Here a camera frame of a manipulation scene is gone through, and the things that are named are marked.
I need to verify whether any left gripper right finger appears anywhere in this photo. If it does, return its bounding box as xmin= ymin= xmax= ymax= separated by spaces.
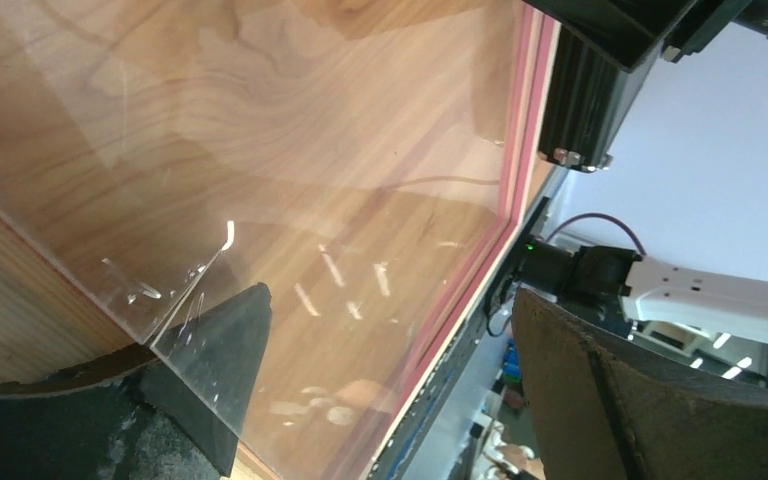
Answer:
xmin=512 ymin=289 xmax=768 ymax=479

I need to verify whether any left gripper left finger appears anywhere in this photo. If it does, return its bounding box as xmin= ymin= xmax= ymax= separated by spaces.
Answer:
xmin=0 ymin=283 xmax=272 ymax=479

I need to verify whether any clear acrylic sheet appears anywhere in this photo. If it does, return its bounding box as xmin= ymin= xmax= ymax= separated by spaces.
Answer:
xmin=0 ymin=0 xmax=531 ymax=480

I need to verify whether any wooden picture frame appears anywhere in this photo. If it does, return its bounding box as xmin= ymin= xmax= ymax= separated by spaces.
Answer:
xmin=0 ymin=0 xmax=563 ymax=480

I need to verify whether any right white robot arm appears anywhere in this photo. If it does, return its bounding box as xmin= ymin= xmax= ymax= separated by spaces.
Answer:
xmin=517 ymin=236 xmax=768 ymax=344

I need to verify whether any black poker chip case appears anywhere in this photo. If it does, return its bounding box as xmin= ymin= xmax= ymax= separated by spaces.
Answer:
xmin=531 ymin=0 xmax=695 ymax=173

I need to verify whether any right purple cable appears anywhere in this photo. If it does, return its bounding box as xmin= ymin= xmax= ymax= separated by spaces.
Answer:
xmin=542 ymin=211 xmax=648 ymax=258

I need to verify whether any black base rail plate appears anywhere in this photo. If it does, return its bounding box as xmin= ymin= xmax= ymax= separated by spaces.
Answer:
xmin=364 ymin=188 xmax=557 ymax=479

